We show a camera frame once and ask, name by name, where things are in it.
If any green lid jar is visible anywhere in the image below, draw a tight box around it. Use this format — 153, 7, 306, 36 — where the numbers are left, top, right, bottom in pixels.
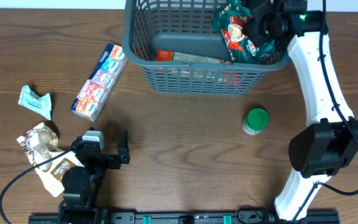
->
242, 108, 270, 135

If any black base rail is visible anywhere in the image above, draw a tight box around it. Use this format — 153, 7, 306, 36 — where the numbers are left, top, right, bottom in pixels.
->
28, 210, 340, 224

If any red spaghetti packet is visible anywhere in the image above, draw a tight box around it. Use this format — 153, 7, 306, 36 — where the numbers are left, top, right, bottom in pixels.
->
154, 50, 233, 82

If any teal wet wipes packet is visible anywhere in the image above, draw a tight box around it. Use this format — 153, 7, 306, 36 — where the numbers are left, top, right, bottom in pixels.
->
18, 85, 52, 121

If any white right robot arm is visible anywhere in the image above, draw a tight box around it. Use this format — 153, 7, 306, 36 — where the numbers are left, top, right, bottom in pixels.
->
244, 0, 358, 223

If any colourful tissue multipack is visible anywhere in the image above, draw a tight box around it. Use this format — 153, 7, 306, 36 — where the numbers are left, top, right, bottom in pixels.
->
70, 43, 128, 122

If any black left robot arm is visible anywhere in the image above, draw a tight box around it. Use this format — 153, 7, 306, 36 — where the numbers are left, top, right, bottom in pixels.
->
57, 128, 131, 224

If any beige brown snack pouch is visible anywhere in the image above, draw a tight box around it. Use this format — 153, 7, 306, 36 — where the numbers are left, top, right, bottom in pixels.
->
17, 123, 82, 197

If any grey plastic lattice basket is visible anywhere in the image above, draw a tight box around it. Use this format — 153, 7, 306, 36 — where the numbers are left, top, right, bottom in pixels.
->
122, 0, 291, 95

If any green coffee sachet bag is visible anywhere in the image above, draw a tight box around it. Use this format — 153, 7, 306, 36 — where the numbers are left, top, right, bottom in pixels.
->
211, 0, 276, 64

